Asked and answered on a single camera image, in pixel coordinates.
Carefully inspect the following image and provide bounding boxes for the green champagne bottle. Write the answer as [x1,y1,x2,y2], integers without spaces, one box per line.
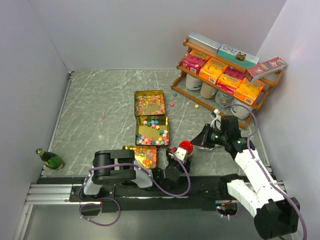
[35,148,65,171]

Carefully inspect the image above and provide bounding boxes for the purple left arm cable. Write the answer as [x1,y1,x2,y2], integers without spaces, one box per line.
[77,149,192,201]

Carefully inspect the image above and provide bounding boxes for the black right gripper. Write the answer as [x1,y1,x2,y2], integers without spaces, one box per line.
[190,124,227,150]

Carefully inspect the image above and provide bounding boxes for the teal cat box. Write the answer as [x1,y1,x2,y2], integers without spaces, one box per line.
[217,44,259,68]

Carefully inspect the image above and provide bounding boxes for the gold tin of gummy candies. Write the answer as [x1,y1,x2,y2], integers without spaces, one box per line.
[122,145,157,169]

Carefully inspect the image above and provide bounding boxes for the red jar lid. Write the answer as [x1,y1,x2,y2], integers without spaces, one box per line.
[179,140,194,153]

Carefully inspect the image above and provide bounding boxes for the silver long box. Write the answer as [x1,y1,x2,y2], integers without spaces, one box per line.
[187,31,222,54]

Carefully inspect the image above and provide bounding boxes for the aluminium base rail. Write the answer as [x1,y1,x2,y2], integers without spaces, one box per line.
[23,181,76,206]

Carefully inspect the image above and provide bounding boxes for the pink orange sponge box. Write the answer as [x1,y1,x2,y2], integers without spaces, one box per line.
[215,67,245,95]

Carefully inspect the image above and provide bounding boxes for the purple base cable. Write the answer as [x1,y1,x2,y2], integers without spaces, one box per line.
[79,196,122,227]

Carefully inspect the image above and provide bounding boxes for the orange yellow sponge box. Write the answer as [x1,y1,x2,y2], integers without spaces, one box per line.
[233,79,265,106]

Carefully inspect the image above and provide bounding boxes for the silver metal scoop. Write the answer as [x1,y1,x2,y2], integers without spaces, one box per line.
[197,145,223,152]

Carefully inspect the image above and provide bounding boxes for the wooden two-tier shelf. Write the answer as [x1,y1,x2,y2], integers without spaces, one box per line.
[170,35,284,129]

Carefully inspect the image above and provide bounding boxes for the gold tin of stick candies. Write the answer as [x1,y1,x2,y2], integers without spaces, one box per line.
[134,90,166,117]

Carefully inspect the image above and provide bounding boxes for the beige cup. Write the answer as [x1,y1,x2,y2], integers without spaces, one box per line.
[200,82,218,99]

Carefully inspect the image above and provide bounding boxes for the monkey print cup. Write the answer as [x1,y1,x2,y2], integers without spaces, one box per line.
[214,90,234,107]

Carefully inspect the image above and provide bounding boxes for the clear glass jar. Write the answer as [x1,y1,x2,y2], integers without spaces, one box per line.
[186,151,193,158]

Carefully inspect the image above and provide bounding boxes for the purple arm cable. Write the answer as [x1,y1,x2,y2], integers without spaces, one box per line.
[77,149,192,201]
[213,103,308,240]

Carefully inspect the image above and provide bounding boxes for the white printed cup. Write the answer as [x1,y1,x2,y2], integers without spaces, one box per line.
[230,98,253,120]

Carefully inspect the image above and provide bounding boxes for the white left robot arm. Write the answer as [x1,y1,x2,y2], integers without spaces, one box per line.
[77,147,191,201]

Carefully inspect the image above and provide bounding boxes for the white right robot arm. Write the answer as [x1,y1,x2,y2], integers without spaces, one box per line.
[191,115,300,240]

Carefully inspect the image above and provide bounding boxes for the red long box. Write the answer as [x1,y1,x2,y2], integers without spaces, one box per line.
[244,57,287,82]

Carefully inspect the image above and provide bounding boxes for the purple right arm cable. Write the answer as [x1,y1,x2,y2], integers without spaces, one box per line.
[213,103,308,240]

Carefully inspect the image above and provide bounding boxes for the gold tin of star candies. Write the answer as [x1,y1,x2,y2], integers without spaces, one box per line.
[135,115,170,148]

